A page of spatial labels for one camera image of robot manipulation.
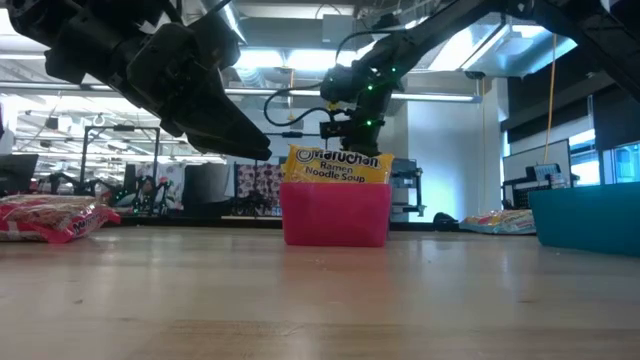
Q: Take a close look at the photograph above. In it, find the red plastic bin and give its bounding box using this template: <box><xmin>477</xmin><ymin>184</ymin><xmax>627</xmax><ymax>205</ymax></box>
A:
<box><xmin>278</xmin><ymin>180</ymin><xmax>393</xmax><ymax>249</ymax></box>

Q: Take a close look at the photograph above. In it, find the desk with grey panel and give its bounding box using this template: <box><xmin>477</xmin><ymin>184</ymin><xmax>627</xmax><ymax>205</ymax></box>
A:
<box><xmin>501</xmin><ymin>138</ymin><xmax>581</xmax><ymax>210</ymax></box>

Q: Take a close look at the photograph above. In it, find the grey ceiling box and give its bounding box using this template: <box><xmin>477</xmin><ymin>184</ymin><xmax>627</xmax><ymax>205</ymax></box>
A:
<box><xmin>321</xmin><ymin>13</ymin><xmax>362</xmax><ymax>51</ymax></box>

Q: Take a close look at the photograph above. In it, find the long ceiling light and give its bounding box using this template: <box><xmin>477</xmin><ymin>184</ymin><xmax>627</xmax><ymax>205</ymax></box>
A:
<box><xmin>224</xmin><ymin>88</ymin><xmax>484</xmax><ymax>105</ymax></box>
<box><xmin>0</xmin><ymin>82</ymin><xmax>116</xmax><ymax>94</ymax></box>

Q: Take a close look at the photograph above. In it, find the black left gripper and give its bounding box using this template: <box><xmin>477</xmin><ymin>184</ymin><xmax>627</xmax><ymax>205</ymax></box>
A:
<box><xmin>45</xmin><ymin>23</ymin><xmax>274</xmax><ymax>161</ymax></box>

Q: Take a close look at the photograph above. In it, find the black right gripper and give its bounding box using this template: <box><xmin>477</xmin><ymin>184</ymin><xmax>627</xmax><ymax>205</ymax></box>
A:
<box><xmin>344</xmin><ymin>92</ymin><xmax>391</xmax><ymax>154</ymax></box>

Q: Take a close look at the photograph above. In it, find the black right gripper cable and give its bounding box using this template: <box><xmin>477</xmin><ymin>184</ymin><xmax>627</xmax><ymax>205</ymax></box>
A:
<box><xmin>263</xmin><ymin>29</ymin><xmax>346</xmax><ymax>129</ymax></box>

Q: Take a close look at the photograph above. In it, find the blue-edged ramen pack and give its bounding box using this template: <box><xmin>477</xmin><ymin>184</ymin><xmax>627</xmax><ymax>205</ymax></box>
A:
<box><xmin>458</xmin><ymin>208</ymin><xmax>537</xmax><ymax>236</ymax></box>

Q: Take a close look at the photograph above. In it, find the grey equipment cart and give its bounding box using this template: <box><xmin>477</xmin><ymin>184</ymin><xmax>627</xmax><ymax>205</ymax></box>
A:
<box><xmin>389</xmin><ymin>158</ymin><xmax>426</xmax><ymax>222</ymax></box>

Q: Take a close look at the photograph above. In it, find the dark computer monitor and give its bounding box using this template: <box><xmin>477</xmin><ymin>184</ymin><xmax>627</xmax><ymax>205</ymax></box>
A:
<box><xmin>0</xmin><ymin>153</ymin><xmax>39</xmax><ymax>196</ymax></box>

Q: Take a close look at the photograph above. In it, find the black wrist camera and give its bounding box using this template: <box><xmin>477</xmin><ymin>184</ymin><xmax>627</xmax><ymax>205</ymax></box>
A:
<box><xmin>318</xmin><ymin>118</ymin><xmax>354</xmax><ymax>142</ymax></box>
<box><xmin>184</xmin><ymin>9</ymin><xmax>242</xmax><ymax>74</ymax></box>

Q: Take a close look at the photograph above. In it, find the teal plastic bin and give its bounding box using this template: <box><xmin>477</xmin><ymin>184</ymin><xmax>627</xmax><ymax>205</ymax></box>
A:
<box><xmin>528</xmin><ymin>180</ymin><xmax>640</xmax><ymax>259</ymax></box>

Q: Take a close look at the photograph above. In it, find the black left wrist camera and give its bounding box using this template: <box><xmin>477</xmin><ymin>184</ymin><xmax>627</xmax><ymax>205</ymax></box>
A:
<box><xmin>184</xmin><ymin>9</ymin><xmax>242</xmax><ymax>74</ymax></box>

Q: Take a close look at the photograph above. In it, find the yellow creamy chicken ramen pack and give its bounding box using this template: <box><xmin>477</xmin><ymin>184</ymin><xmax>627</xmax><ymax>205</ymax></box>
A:
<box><xmin>281</xmin><ymin>143</ymin><xmax>395</xmax><ymax>185</ymax></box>

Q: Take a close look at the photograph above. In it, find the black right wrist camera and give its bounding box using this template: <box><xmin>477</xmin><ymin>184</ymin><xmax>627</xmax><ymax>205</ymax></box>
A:
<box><xmin>318</xmin><ymin>118</ymin><xmax>354</xmax><ymax>142</ymax></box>

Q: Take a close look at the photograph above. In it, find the floral patterned partition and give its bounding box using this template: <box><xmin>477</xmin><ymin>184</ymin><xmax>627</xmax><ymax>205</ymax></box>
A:
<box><xmin>134</xmin><ymin>162</ymin><xmax>187</xmax><ymax>211</ymax></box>

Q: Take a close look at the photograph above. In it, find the dark patterned partition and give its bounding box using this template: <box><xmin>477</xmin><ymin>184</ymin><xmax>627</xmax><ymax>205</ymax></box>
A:
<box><xmin>234</xmin><ymin>162</ymin><xmax>285</xmax><ymax>217</ymax></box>

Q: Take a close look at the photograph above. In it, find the red beef ramen pack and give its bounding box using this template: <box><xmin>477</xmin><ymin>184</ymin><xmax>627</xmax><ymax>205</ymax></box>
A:
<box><xmin>0</xmin><ymin>193</ymin><xmax>122</xmax><ymax>245</ymax></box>

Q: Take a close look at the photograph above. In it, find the hanging yellow cord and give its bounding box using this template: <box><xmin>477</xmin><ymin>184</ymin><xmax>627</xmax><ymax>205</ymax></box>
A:
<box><xmin>542</xmin><ymin>32</ymin><xmax>559</xmax><ymax>151</ymax></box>

